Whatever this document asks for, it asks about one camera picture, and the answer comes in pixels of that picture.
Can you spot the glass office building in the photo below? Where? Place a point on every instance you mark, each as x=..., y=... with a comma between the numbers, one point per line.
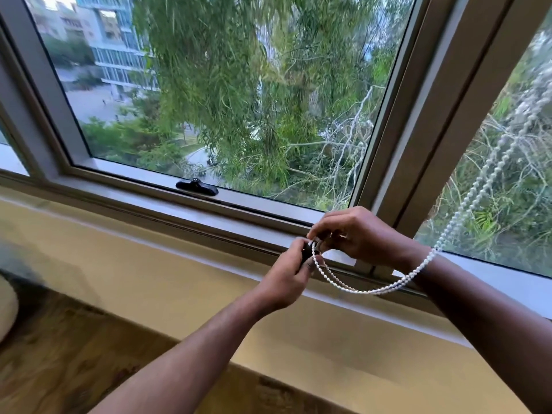
x=114, y=38

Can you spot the person's left hand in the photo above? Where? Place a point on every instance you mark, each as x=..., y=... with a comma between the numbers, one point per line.
x=284, y=278

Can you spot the green willow tree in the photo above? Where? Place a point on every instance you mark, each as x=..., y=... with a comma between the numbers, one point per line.
x=258, y=90

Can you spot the person's right forearm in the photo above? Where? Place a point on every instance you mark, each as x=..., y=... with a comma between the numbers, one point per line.
x=487, y=323

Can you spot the white round cushion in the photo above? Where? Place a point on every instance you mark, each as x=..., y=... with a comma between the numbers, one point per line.
x=6, y=308

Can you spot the grey aluminium window frame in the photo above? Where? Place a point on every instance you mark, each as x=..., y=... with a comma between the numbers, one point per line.
x=409, y=124

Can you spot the person's left thumb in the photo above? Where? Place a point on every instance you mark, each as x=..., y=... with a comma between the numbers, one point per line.
x=302, y=250

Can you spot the person's right fingers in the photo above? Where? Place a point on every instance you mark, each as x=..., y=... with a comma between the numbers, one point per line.
x=325, y=232

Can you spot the person's left forearm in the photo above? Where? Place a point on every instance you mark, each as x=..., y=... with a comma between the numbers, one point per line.
x=181, y=366

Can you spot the person's right hand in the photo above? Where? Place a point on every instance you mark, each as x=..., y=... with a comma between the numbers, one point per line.
x=366, y=237

